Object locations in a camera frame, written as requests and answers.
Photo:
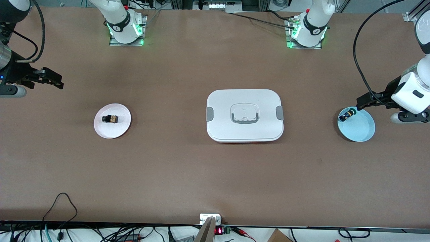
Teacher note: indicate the white mounting block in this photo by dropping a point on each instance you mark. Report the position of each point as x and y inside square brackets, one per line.
[203, 217]

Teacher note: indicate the black power adapter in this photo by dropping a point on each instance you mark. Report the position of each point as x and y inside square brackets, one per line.
[129, 238]

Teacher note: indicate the aluminium frame corner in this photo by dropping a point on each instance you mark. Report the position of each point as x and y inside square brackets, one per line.
[411, 15]

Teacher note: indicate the brown cardboard piece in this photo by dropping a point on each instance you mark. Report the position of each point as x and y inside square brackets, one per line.
[278, 237]

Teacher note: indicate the blue switch with green button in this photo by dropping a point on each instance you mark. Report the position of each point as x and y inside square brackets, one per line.
[347, 115]

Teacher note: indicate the metal base plate left arm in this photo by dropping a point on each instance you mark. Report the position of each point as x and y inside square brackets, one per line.
[290, 45]

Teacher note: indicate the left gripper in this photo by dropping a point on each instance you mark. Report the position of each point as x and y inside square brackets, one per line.
[387, 90]

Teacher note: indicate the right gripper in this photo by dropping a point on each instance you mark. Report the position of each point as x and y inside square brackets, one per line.
[16, 71]

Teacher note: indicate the metal base plate right arm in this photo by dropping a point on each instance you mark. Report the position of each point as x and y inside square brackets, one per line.
[112, 42]

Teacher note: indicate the aluminium camera post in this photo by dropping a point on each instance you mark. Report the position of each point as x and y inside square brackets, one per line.
[206, 232]

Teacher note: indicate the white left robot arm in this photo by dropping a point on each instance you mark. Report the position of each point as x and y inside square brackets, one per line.
[314, 23]

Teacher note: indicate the round pink plate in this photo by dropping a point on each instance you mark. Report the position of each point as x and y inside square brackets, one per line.
[117, 129]

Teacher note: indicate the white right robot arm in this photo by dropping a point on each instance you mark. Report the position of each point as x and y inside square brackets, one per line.
[119, 27]

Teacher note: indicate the orange and black switch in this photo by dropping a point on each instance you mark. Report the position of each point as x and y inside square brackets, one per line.
[113, 119]

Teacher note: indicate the red digit display module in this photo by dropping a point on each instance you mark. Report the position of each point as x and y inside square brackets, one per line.
[219, 231]

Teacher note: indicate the round light blue plate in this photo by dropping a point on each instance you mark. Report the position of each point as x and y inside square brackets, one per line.
[359, 129]

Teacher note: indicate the white lidded box grey latches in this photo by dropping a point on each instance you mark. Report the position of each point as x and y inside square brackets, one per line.
[245, 131]

